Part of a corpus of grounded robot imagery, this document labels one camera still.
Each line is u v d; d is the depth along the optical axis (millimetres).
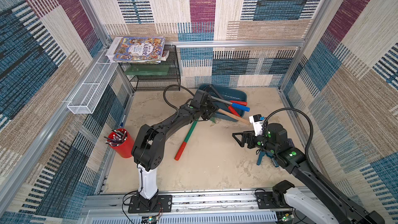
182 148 893
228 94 1148
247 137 671
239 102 992
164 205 733
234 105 966
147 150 497
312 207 530
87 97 713
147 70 962
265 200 729
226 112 966
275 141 576
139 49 796
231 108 969
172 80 1176
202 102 722
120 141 798
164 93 759
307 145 550
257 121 675
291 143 916
